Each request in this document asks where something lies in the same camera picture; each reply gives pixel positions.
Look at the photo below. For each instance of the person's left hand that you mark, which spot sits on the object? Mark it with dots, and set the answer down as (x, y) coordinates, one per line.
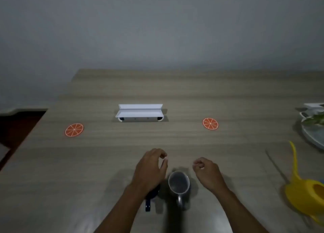
(148, 172)

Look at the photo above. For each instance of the person's right hand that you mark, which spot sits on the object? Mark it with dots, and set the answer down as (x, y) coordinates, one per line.
(210, 174)

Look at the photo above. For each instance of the dark blue mug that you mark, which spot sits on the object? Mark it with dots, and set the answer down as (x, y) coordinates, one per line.
(149, 202)

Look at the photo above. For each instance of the grey metal mug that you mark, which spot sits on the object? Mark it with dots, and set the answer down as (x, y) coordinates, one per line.
(178, 186)

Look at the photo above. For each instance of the orange slice coaster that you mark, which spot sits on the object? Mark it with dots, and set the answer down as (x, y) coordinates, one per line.
(210, 123)
(74, 130)

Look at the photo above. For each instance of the person's right forearm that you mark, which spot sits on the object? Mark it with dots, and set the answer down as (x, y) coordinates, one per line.
(238, 212)

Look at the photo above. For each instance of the person's left forearm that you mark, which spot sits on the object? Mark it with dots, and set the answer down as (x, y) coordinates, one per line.
(121, 212)

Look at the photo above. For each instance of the white desk socket box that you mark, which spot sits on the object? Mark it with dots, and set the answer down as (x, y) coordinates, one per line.
(139, 112)

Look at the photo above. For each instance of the yellow watering can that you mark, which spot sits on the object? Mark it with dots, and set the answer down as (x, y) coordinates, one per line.
(303, 195)

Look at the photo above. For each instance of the small white socket box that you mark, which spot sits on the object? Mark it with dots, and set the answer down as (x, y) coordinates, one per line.
(314, 106)

